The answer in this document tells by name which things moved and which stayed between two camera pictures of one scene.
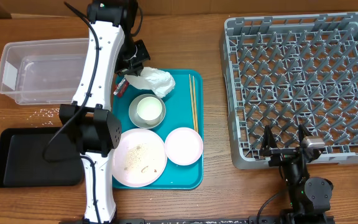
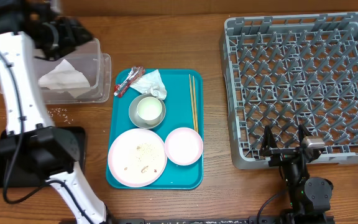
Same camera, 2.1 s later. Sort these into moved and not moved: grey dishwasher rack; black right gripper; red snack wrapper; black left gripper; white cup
Moved: black left gripper
Not moved: grey dishwasher rack; white cup; black right gripper; red snack wrapper
